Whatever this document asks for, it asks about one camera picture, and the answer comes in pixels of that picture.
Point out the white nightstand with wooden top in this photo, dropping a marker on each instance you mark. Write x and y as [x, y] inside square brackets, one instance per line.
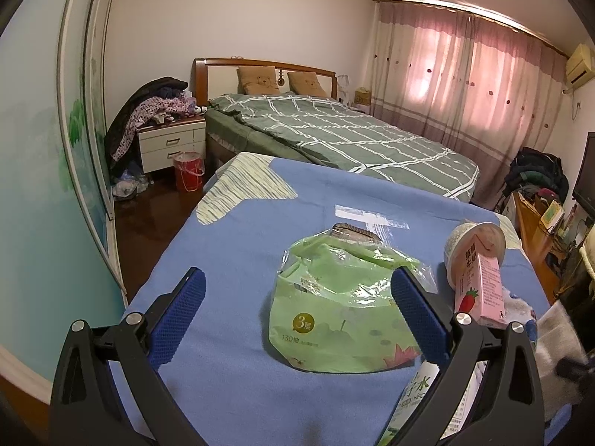
[167, 144]

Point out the green tissue packet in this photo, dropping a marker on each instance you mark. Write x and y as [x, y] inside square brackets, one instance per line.
[334, 297]

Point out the yellow-green book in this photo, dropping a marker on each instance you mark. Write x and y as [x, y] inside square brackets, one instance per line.
[552, 216]

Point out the pile of dark clothes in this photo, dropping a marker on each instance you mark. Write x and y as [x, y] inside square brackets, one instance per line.
[534, 172]

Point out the clear plastic film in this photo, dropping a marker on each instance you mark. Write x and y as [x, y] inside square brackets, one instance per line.
[367, 216]

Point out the green and white carton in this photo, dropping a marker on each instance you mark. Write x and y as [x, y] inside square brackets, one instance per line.
[416, 409]

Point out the wall air conditioner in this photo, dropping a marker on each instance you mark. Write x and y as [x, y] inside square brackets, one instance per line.
[581, 65]

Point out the green bed sheet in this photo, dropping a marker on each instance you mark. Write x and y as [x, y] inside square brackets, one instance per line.
[241, 134]

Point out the plastic bags on floor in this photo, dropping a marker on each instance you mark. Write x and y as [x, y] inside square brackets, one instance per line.
[128, 186]

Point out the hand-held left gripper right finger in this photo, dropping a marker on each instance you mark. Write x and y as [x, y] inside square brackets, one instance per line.
[418, 316]

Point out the red bucket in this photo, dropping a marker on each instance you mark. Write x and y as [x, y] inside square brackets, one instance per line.
[188, 172]

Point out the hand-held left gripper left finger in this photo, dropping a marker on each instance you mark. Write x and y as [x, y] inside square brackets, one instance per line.
[179, 316]

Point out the white printed cloth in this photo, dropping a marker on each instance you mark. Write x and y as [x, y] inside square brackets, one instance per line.
[518, 306]

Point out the brown bear pillow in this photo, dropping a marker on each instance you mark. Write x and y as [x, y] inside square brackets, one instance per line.
[258, 81]
[307, 84]

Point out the pink and beige curtain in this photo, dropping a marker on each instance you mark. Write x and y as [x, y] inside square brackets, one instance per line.
[446, 79]

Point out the green checked duvet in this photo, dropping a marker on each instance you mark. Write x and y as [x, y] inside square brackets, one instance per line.
[353, 144]

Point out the pink milk carton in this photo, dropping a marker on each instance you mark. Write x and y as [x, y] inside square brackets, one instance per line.
[486, 288]

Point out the blue blanket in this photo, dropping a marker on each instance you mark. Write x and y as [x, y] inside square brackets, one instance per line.
[241, 251]

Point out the wooden bed headboard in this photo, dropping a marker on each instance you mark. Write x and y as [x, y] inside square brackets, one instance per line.
[223, 72]

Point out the black television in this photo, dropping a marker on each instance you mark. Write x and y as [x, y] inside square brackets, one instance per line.
[585, 176]

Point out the striped green and white sheet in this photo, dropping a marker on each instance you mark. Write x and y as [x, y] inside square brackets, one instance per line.
[232, 186]

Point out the black ribbed plastic tray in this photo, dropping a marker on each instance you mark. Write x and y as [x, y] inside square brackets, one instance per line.
[355, 233]

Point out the yellow tissue box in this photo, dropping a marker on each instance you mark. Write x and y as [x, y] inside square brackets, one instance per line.
[362, 96]

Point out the wooden desk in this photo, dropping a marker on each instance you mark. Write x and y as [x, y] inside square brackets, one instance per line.
[534, 237]

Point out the painted sliding wardrobe door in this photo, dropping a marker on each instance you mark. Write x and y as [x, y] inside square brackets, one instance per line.
[37, 195]
[86, 148]

